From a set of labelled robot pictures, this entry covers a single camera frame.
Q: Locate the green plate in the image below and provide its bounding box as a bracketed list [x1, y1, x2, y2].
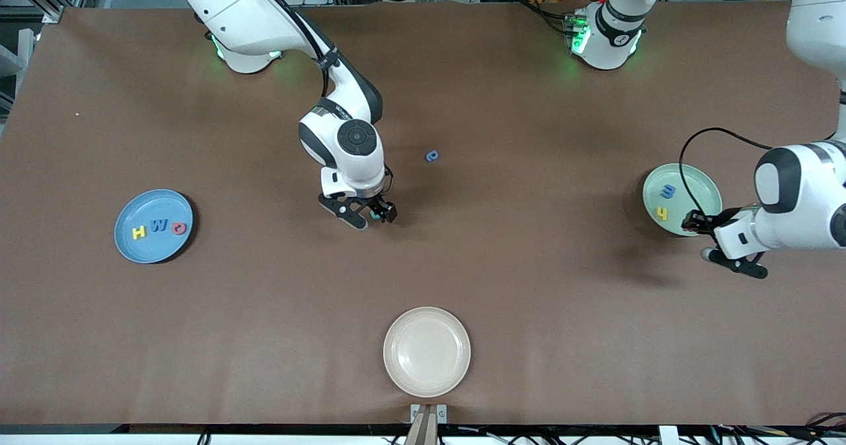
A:
[642, 163, 723, 237]

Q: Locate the beige plate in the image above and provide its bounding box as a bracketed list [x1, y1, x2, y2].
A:
[383, 307, 472, 398]

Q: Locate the blue plate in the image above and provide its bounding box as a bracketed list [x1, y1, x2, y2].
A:
[114, 189, 194, 264]

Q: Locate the brown table mat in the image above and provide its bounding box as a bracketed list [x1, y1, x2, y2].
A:
[0, 1, 846, 427]

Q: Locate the metal table bracket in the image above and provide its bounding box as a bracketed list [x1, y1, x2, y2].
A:
[410, 403, 447, 426]

